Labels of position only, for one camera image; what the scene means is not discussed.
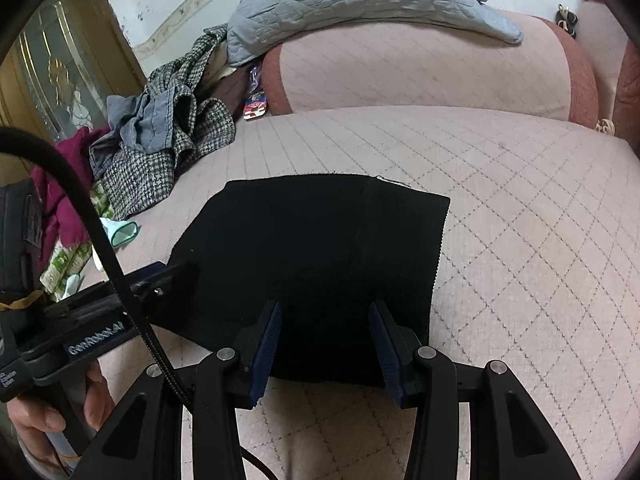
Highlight black pants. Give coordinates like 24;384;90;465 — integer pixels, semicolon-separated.
149;174;450;386

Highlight left hand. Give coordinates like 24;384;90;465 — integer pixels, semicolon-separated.
6;361;115;468

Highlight green patterned cloth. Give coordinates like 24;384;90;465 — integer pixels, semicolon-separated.
39;181;114;301

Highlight maroon garment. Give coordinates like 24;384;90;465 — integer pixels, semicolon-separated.
30;127;110;269

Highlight colourful packet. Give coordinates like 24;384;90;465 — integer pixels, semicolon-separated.
242;62;268;120

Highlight grey denim garment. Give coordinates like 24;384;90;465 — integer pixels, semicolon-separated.
89;82;198;181

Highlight gold framed glass door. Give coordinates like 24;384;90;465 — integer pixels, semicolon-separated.
0;0;147;146

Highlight houndstooth checked garment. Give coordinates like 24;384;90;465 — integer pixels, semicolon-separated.
89;25;247;220

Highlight pink bolster cushion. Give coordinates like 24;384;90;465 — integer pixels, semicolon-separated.
262;13;599;128

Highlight brown pink side cushion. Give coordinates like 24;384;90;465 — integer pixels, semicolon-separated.
577;0;640;154

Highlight grey quilted pillow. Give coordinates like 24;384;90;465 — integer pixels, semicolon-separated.
227;0;524;67

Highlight small black gold hair clip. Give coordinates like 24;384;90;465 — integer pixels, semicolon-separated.
555;4;578;38

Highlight black cable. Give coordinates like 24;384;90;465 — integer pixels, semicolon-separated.
0;127;281;480

